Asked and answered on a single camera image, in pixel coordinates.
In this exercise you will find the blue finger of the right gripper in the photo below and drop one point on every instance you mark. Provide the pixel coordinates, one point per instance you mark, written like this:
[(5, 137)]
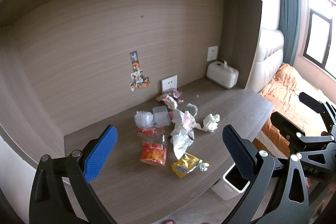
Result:
[(312, 103), (287, 129)]

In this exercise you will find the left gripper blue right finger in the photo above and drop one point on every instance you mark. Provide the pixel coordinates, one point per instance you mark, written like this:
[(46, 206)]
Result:
[(289, 202)]

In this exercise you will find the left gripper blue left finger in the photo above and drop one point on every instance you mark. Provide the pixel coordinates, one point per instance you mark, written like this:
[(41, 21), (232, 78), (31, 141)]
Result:
[(49, 202)]

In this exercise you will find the white tissue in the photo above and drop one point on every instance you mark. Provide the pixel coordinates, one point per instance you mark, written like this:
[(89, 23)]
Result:
[(210, 122)]

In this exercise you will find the yellow snack bag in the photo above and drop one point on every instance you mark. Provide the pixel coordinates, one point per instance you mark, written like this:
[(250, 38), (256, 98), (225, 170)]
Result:
[(187, 163)]

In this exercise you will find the orange snack bag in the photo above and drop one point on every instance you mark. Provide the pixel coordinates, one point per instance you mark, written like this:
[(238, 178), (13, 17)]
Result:
[(154, 154)]

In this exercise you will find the white trash bin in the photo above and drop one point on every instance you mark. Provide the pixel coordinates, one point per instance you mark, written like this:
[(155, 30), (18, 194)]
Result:
[(231, 184)]

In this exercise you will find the orange bed cover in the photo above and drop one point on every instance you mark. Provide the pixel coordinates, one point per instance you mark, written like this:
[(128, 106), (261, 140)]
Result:
[(283, 91)]

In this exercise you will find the black framed window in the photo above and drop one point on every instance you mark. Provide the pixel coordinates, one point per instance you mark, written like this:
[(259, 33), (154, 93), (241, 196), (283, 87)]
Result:
[(320, 42)]

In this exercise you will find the white padded headboard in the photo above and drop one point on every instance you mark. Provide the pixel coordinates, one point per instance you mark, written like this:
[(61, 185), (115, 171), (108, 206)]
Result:
[(268, 59)]

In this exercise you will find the grey crumpled ball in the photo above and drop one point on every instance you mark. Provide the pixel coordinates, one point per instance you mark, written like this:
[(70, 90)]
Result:
[(192, 109)]

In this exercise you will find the white pink paper wrapper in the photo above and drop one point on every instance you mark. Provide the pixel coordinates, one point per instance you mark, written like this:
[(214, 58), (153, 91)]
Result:
[(182, 135)]

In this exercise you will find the red slipper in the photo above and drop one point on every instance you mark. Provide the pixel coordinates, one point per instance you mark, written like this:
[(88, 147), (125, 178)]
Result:
[(169, 221)]

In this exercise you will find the pink crumpled wrapper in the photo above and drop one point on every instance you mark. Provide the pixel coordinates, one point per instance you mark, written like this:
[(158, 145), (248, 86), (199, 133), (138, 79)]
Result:
[(171, 98)]

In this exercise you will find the crumpled clear plastic bag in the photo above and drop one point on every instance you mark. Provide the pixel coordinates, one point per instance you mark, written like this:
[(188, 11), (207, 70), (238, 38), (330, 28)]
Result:
[(144, 119)]

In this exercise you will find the red clear plastic wrapper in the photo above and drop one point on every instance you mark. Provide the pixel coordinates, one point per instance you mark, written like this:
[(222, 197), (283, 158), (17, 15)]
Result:
[(153, 135)]

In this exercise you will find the teal curtain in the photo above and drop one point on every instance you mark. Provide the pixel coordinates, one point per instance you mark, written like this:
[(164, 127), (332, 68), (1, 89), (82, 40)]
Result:
[(289, 25)]

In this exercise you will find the clear plastic box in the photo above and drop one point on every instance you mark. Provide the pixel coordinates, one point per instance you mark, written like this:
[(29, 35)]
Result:
[(161, 116)]

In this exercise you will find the wooden shelf unit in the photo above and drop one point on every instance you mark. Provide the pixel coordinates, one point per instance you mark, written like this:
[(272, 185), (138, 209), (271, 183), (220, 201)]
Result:
[(65, 64)]

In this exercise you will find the white wall socket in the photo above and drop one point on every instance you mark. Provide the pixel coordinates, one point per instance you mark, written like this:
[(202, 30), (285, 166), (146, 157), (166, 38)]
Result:
[(169, 83)]

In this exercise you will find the colourful wall stickers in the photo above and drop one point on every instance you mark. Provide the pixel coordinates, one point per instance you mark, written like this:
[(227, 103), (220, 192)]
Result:
[(138, 78)]

